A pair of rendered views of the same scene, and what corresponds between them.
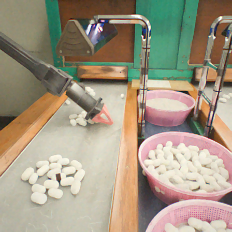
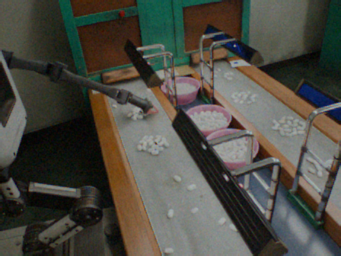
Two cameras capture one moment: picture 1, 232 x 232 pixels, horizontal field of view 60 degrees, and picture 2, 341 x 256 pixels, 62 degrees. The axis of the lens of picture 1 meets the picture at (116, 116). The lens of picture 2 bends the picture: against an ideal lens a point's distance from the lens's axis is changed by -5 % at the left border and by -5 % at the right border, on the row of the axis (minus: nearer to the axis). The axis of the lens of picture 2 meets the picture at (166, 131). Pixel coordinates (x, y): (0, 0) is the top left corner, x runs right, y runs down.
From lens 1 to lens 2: 1.10 m
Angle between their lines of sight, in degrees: 19
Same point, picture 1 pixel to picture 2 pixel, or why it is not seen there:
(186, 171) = (208, 123)
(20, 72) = not seen: hidden behind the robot
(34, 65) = (107, 90)
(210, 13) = (191, 15)
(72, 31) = (154, 78)
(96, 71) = (117, 75)
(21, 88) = not seen: hidden behind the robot
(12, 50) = (91, 84)
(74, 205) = (170, 150)
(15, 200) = (144, 157)
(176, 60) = (176, 51)
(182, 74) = (182, 60)
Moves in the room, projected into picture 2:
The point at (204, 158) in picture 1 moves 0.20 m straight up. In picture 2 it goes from (215, 115) to (215, 84)
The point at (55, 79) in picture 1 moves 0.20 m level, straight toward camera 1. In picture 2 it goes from (122, 95) to (145, 107)
